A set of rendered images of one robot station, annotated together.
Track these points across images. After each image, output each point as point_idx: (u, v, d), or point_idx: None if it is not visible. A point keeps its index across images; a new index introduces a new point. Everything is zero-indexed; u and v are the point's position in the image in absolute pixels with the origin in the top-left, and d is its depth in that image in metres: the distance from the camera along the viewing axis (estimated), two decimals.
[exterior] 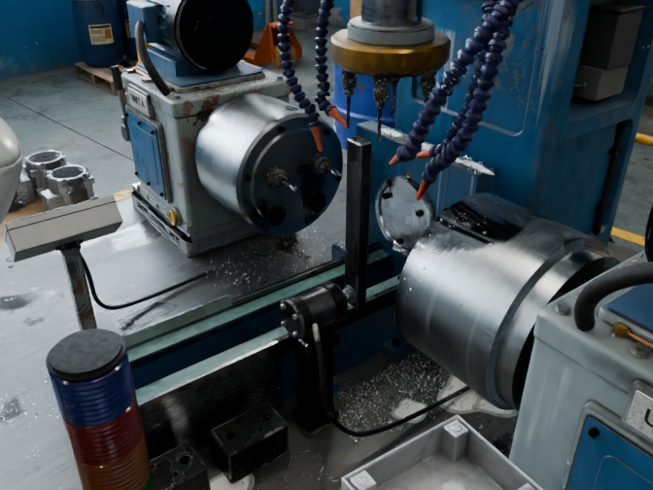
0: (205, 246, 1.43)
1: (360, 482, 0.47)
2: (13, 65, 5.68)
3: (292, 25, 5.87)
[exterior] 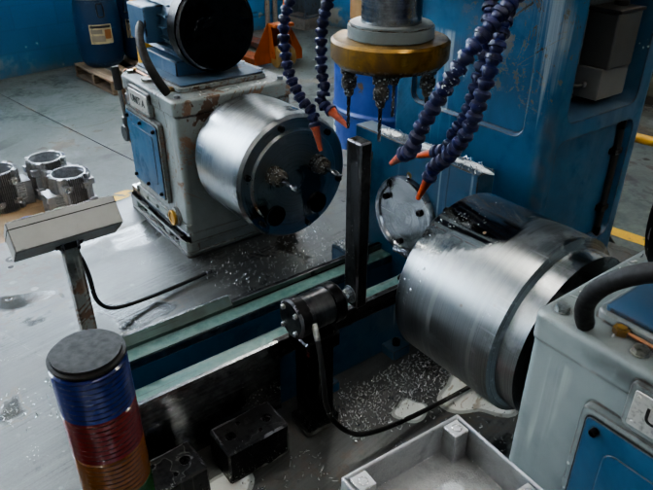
0: (205, 246, 1.43)
1: (360, 482, 0.47)
2: (13, 65, 5.68)
3: (292, 25, 5.87)
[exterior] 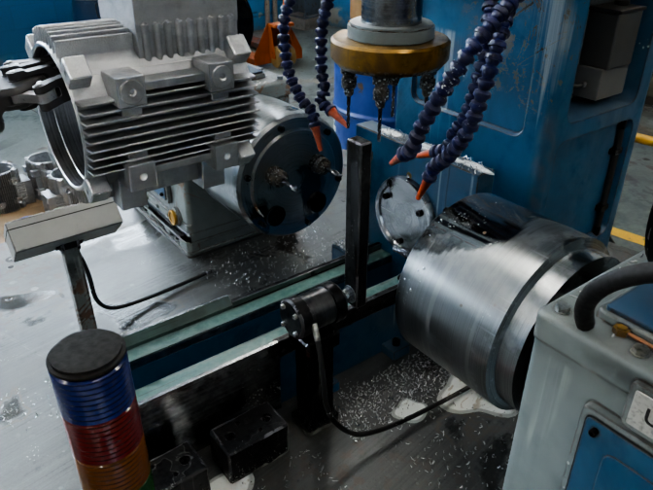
0: (205, 246, 1.43)
1: None
2: None
3: (292, 25, 5.87)
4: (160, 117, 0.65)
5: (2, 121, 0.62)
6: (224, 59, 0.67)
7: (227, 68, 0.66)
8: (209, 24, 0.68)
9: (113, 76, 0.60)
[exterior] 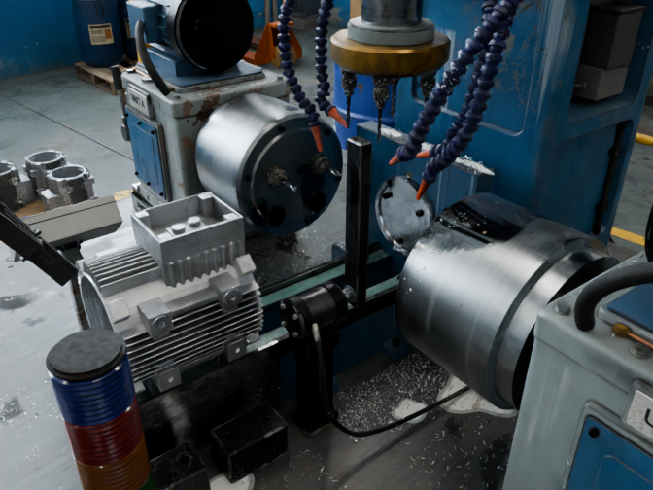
0: None
1: (140, 214, 0.85)
2: (13, 65, 5.68)
3: (292, 25, 5.87)
4: (184, 332, 0.82)
5: None
6: (234, 283, 0.83)
7: (237, 291, 0.83)
8: (222, 251, 0.85)
9: (147, 314, 0.77)
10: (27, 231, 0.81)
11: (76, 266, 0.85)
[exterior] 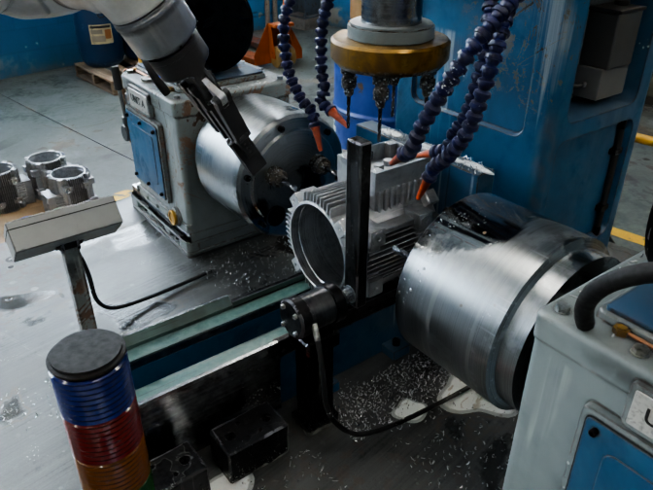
0: (205, 246, 1.43)
1: (346, 155, 1.04)
2: (13, 65, 5.68)
3: (292, 25, 5.87)
4: (388, 249, 1.01)
5: (182, 78, 0.81)
6: (427, 209, 1.02)
7: (429, 216, 1.02)
8: (414, 185, 1.03)
9: (368, 230, 0.96)
10: None
11: (262, 159, 0.97)
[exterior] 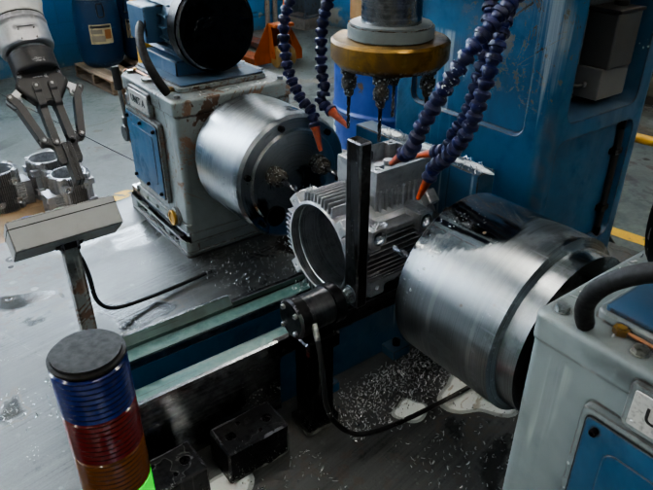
0: (205, 246, 1.43)
1: None
2: None
3: (292, 25, 5.87)
4: (389, 249, 1.01)
5: None
6: (428, 209, 1.02)
7: None
8: (414, 185, 1.03)
9: (369, 230, 0.96)
10: (77, 136, 1.07)
11: (83, 178, 1.05)
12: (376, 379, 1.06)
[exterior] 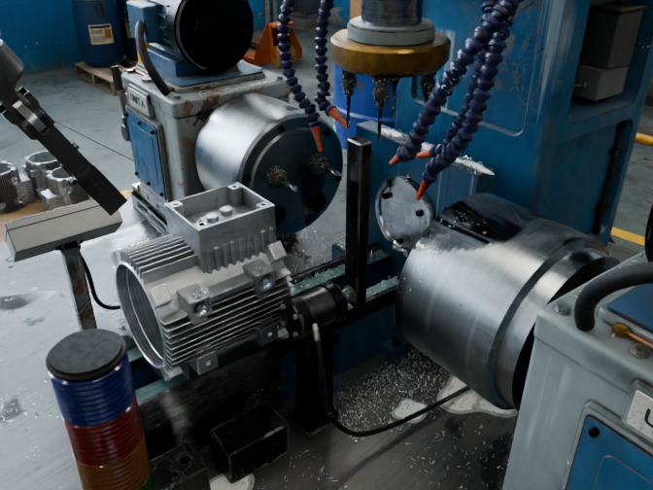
0: None
1: None
2: None
3: (292, 25, 5.87)
4: (221, 317, 0.85)
5: None
6: (268, 268, 0.86)
7: None
8: (255, 239, 0.88)
9: (188, 299, 0.80)
10: None
11: None
12: (376, 379, 1.06)
